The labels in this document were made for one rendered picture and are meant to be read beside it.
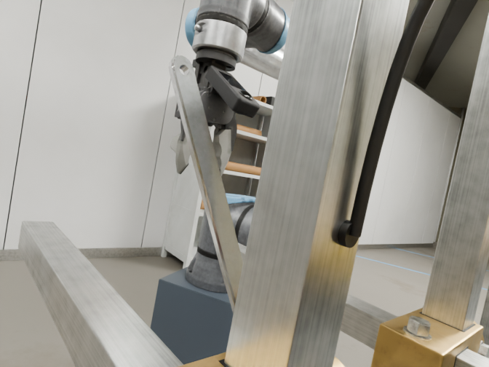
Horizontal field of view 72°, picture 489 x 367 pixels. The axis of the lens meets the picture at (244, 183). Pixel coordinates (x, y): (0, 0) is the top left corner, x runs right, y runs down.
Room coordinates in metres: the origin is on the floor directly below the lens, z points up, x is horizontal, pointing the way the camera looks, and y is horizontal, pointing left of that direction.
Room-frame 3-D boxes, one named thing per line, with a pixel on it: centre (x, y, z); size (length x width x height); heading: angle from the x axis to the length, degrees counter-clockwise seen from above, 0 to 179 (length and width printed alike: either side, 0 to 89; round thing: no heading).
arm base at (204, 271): (1.01, 0.03, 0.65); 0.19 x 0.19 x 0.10
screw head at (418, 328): (0.27, -0.16, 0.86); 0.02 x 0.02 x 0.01
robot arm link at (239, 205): (1.01, 0.02, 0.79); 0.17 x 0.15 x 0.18; 57
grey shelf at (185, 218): (3.17, 0.15, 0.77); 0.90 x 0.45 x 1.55; 130
